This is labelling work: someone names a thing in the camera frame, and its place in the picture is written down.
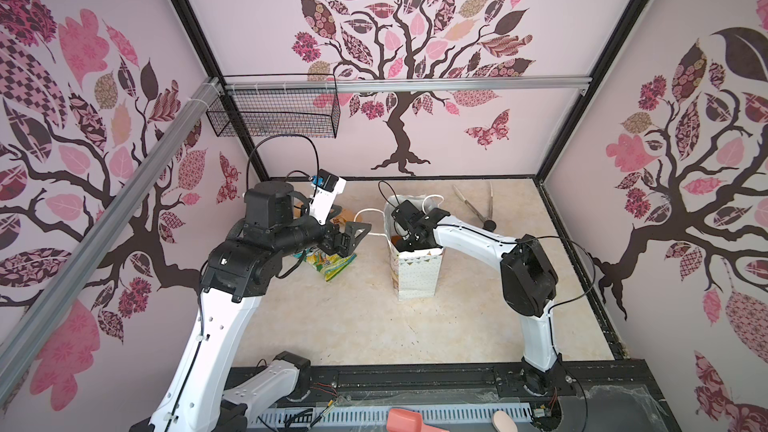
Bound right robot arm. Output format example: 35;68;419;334
388;201;558;373

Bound aluminium rail back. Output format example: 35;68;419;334
226;76;592;94

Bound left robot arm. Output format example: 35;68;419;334
132;170;371;431

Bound white slotted cable duct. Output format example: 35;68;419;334
247;403;533;431

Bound aluminium rail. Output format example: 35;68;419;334
0;77;224;403
226;76;592;94

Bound black wire basket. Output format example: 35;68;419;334
207;72;341;138

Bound pink plastic scoop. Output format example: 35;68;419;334
385;408;447;432

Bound beige round object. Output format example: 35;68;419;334
492;410;519;432

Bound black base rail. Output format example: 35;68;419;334
161;359;683;432

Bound green snack packet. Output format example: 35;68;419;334
295;248;356;282

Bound metal tongs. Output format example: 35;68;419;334
451;181;498;233

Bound aluminium rail left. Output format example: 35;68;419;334
0;77;224;403

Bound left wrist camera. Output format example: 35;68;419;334
309;169;347;225

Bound white patterned paper bag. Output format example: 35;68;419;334
354;194;444;301

